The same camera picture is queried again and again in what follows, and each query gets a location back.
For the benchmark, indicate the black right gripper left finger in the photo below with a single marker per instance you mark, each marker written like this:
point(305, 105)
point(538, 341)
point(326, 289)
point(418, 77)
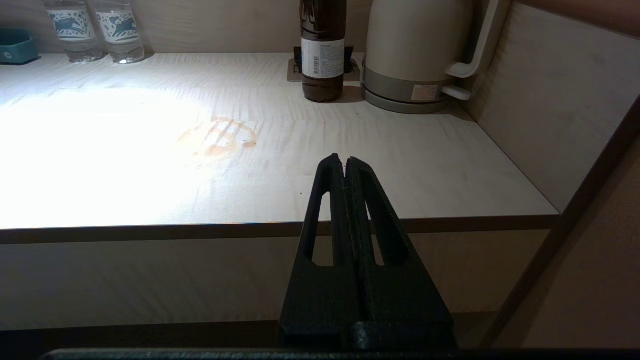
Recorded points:
point(320, 300)

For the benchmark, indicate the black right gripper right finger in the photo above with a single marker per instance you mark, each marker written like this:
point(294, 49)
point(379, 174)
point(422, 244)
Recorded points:
point(400, 300)

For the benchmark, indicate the grey kettle base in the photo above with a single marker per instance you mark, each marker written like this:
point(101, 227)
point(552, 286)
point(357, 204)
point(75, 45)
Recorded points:
point(400, 105)

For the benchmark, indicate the dark liquid bottle white label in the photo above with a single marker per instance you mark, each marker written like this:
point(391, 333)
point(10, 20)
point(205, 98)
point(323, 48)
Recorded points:
point(323, 55)

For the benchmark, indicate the beige electric kettle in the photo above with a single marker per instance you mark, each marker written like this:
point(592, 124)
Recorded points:
point(415, 35)

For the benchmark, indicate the clear water bottle blue label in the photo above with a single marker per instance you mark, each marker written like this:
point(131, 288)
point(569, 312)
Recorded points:
point(120, 30)
point(75, 30)

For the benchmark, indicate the small blue tray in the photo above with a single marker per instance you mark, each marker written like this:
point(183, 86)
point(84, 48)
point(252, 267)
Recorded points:
point(15, 47)

